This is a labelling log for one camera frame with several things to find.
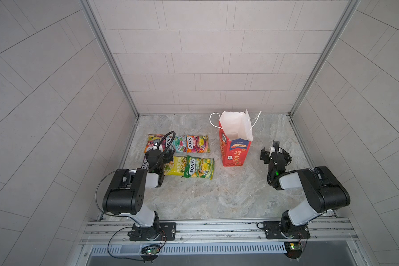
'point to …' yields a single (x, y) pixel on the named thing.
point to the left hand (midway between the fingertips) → (164, 145)
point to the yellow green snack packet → (177, 167)
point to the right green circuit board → (293, 249)
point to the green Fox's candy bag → (197, 167)
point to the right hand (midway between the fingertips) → (272, 147)
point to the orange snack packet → (197, 144)
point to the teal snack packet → (179, 143)
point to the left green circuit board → (151, 250)
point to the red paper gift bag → (235, 137)
